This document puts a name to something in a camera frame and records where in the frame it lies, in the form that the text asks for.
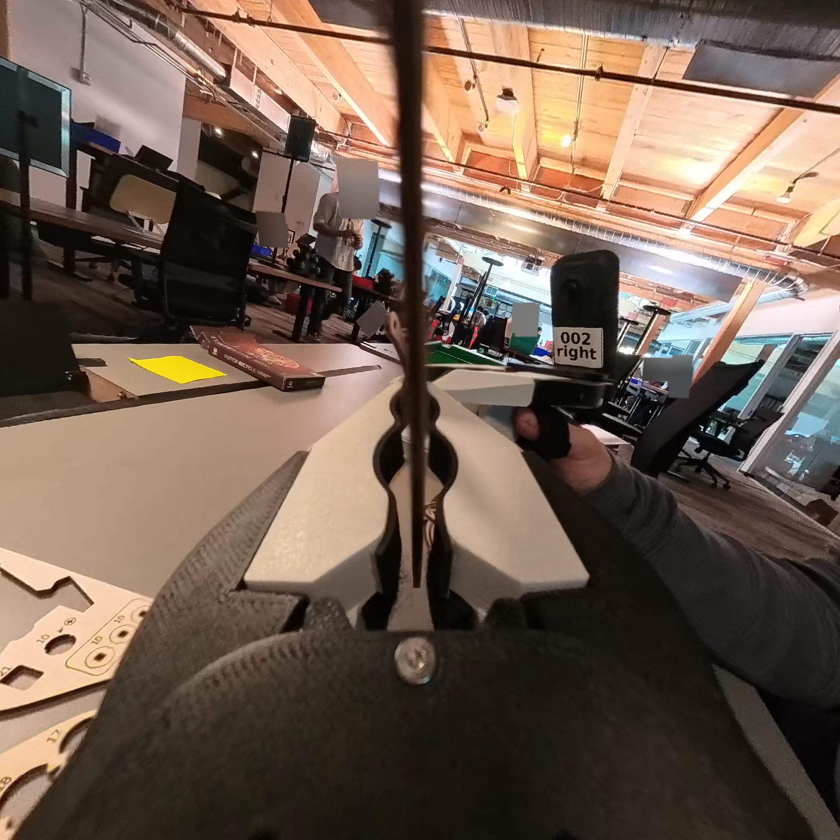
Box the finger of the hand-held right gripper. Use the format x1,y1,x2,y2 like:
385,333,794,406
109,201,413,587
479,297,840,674
458,385,538,411
432,366,551,391

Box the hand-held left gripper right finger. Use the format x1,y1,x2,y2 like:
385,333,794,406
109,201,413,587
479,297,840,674
425,381,590,623

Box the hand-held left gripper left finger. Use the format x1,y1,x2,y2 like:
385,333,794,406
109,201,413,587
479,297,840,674
243,379,408,623

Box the thin plywood parts sheet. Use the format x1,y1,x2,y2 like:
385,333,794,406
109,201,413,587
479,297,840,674
391,0,429,589

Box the person's right forearm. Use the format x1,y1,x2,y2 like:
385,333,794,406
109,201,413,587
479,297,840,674
581,453,840,711

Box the numbered plywood parts sheet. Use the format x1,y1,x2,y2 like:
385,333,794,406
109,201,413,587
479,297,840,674
0,546,155,840

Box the person's right hand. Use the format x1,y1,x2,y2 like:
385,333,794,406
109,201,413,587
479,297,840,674
514,407,616,494

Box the green plastic bin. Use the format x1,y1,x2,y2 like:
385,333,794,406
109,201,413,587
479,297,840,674
425,343,516,370

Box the brown product box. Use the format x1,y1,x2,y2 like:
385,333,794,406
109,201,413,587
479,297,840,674
189,325,328,393

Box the flat yellow paper note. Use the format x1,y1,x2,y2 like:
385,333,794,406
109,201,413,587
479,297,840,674
127,355,228,385

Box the brown cardboard piece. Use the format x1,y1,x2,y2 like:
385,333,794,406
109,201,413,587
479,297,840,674
80,366,137,403

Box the black mesh office chair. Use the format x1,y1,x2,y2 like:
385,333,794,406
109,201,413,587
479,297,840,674
159,182,258,329

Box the black speaker on stand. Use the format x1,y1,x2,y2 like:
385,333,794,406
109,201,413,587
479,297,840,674
279,115,318,224

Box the black equipment box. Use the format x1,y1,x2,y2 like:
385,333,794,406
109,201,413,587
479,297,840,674
0,298,85,400

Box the framed panel on stand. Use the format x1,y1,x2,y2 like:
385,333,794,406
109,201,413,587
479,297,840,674
0,56,73,303

